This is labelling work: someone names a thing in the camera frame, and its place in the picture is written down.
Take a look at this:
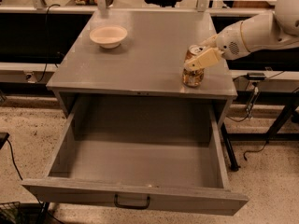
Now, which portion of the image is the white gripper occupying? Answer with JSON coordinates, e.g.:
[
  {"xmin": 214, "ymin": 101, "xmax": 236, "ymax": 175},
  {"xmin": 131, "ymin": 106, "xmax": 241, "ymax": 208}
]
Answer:
[{"xmin": 184, "ymin": 21, "xmax": 249, "ymax": 71}]

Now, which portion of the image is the orange soda can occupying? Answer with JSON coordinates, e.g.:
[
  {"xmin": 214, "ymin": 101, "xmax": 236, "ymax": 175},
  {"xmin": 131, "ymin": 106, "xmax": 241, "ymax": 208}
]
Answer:
[{"xmin": 182, "ymin": 45, "xmax": 204, "ymax": 87}]

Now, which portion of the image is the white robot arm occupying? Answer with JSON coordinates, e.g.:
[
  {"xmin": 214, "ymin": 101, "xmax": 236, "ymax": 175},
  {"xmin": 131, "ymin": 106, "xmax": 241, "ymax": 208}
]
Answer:
[{"xmin": 184, "ymin": 0, "xmax": 299, "ymax": 72}]

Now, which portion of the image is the grey cabinet with counter top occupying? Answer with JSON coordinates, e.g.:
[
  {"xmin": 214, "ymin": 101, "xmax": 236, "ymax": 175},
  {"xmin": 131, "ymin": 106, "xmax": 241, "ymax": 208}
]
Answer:
[{"xmin": 47, "ymin": 8, "xmax": 236, "ymax": 123}]

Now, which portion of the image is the open grey top drawer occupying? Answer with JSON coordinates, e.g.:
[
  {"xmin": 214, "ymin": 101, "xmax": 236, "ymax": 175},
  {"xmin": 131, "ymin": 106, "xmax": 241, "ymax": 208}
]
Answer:
[{"xmin": 22, "ymin": 95, "xmax": 248, "ymax": 216}]

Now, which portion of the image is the black power adapter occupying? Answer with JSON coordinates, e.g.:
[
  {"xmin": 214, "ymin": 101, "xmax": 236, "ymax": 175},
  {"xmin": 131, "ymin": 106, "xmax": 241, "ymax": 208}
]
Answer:
[{"xmin": 246, "ymin": 72, "xmax": 266, "ymax": 80}]

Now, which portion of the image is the white bowl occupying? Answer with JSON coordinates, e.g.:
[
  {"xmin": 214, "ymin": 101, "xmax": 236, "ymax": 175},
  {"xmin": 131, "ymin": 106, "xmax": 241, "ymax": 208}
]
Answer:
[{"xmin": 90, "ymin": 25, "xmax": 128, "ymax": 49}]

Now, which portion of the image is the black cable on floor right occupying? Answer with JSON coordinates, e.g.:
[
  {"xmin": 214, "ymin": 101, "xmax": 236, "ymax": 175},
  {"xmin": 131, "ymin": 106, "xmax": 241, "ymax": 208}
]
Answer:
[{"xmin": 242, "ymin": 140, "xmax": 269, "ymax": 162}]

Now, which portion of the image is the black cable on floor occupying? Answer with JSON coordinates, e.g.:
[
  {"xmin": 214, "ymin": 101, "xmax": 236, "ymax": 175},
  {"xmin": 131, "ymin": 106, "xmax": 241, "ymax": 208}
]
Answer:
[
  {"xmin": 242, "ymin": 140, "xmax": 269, "ymax": 162},
  {"xmin": 6, "ymin": 137, "xmax": 24, "ymax": 181}
]

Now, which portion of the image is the black hanging cable left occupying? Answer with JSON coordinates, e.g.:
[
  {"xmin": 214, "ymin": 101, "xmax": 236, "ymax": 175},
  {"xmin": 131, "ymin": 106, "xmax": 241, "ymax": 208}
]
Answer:
[{"xmin": 36, "ymin": 3, "xmax": 62, "ymax": 84}]

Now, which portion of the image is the black drawer handle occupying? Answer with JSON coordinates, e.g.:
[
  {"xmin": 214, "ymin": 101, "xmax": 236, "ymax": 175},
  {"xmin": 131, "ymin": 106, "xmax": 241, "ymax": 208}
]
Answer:
[{"xmin": 114, "ymin": 194, "xmax": 150, "ymax": 210}]

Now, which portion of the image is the black cable on floor left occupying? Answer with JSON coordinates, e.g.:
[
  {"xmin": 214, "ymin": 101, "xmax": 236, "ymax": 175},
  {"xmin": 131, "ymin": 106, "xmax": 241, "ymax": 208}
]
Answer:
[{"xmin": 6, "ymin": 137, "xmax": 24, "ymax": 181}]

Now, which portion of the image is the black wire basket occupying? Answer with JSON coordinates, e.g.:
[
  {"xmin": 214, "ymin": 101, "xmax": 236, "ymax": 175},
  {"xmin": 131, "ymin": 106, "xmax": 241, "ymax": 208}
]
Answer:
[{"xmin": 0, "ymin": 202, "xmax": 21, "ymax": 224}]

